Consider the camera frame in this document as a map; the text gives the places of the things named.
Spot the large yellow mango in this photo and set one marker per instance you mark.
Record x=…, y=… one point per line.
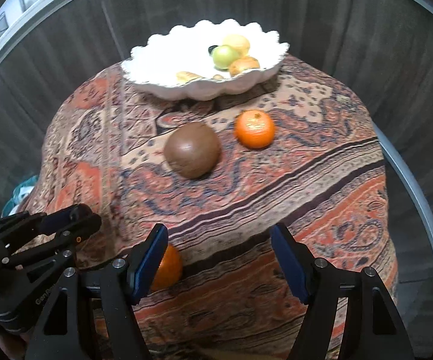
x=243, y=64

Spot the orange mandarin near bowl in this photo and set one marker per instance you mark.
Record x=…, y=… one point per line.
x=254, y=129

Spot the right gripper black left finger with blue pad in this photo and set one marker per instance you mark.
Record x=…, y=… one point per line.
x=66, y=328

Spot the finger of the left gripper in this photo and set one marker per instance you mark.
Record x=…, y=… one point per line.
x=65, y=239
x=18, y=229

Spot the patterned paisley tablecloth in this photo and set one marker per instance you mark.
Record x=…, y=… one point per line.
x=323, y=176

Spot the yellow banana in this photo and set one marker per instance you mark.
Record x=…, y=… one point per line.
x=186, y=77

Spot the orange mandarin at front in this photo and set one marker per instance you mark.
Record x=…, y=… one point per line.
x=169, y=271

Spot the white scalloped bowl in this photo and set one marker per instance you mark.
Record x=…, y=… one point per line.
x=152, y=68

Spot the dark plum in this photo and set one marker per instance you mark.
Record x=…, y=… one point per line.
x=211, y=48

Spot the green round fruit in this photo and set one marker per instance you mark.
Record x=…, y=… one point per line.
x=223, y=56

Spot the small tan round fruit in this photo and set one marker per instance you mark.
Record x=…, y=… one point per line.
x=218, y=77

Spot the brown round fruit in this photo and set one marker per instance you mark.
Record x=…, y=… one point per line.
x=193, y=150

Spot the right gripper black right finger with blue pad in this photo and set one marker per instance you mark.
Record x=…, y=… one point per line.
x=373, y=327

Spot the yellow-green fruit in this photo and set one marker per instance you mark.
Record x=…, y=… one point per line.
x=238, y=43

